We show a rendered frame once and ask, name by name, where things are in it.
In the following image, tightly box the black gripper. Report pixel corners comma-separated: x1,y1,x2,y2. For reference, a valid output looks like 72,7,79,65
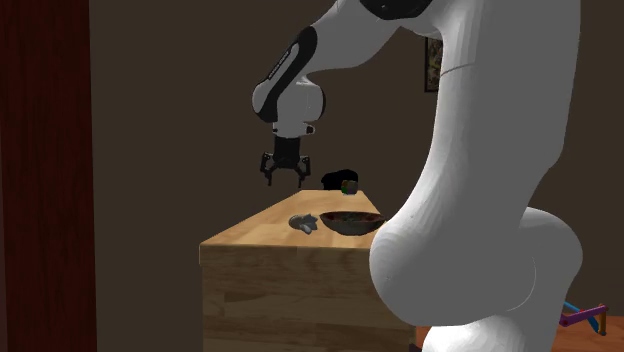
259,135,312,190

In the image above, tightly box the black rounded object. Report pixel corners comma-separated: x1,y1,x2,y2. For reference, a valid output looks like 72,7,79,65
320,168,360,192

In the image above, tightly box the small grey lumpy figure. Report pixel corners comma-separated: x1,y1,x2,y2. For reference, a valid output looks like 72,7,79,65
288,212,320,236

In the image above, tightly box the dark brown bowl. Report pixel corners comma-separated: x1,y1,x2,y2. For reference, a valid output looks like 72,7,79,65
319,210,387,237

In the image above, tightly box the wooden block table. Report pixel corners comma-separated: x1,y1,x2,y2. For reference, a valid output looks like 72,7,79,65
198,188,417,352

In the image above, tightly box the dark red wooden door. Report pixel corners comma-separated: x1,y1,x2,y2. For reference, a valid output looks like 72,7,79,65
0,0,98,352

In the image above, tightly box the dark framed wall picture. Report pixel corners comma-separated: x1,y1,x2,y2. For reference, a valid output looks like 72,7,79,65
423,36,444,93

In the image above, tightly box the colourful folding frame toy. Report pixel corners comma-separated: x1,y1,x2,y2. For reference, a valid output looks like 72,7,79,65
558,301,610,337

